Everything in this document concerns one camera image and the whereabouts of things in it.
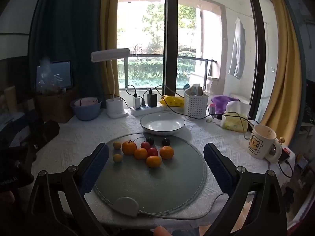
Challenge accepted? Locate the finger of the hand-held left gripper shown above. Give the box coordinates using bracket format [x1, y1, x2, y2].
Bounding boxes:
[27, 120, 60, 153]
[24, 110, 47, 128]

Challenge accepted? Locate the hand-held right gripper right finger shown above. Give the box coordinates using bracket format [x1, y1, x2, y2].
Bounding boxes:
[203, 143, 288, 236]

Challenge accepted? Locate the white tablecloth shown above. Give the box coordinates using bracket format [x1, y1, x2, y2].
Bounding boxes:
[18, 108, 296, 227]

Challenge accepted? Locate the white cartoon mug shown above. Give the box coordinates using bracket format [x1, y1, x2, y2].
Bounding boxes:
[247, 124, 282, 164]

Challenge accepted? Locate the white desk lamp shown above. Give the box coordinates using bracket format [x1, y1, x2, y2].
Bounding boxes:
[91, 48, 131, 118]

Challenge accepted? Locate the balcony railing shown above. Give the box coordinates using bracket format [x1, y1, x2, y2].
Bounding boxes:
[118, 53, 217, 89]

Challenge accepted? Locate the white plate with dark rim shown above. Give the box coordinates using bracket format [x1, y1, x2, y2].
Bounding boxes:
[140, 112, 186, 136]

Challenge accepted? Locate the purple cloth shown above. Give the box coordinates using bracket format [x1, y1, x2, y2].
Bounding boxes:
[211, 95, 240, 113]

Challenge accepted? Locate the white power strip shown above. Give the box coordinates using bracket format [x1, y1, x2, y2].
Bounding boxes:
[130, 103, 165, 116]

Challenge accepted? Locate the orange mandarin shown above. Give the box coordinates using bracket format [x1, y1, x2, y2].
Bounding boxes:
[121, 140, 137, 155]
[159, 146, 175, 160]
[146, 156, 162, 168]
[134, 148, 148, 160]

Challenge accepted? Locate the hanging grey jacket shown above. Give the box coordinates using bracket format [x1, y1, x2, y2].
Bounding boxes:
[228, 17, 246, 80]

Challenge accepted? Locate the white perforated basket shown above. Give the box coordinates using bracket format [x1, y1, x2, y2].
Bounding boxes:
[184, 92, 209, 120]

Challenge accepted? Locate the yellow curtain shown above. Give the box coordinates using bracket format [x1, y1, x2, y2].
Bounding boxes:
[100, 0, 121, 99]
[261, 0, 304, 140]

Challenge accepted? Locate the dark teal curtain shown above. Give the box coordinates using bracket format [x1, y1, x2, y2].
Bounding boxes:
[28, 0, 106, 99]

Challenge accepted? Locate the brown wicker basket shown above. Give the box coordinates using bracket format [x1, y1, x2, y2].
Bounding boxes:
[34, 87, 77, 123]

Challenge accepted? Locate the red and black adapter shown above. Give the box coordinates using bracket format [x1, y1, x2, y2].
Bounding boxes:
[281, 147, 293, 163]

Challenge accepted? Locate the yellow wipes packet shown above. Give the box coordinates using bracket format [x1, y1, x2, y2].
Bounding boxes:
[159, 95, 185, 107]

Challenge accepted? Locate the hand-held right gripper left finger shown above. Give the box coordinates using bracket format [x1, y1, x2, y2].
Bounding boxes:
[25, 143, 110, 236]

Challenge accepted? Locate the blue bowl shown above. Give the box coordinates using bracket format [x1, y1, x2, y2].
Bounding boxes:
[69, 97, 102, 121]

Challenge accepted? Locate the black charger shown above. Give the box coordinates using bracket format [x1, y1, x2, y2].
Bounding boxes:
[147, 94, 158, 108]

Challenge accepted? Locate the tablet screen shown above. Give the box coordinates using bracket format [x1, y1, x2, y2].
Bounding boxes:
[36, 61, 73, 90]

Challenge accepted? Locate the yellow tissue pack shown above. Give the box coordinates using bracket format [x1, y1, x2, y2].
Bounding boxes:
[221, 101, 249, 132]

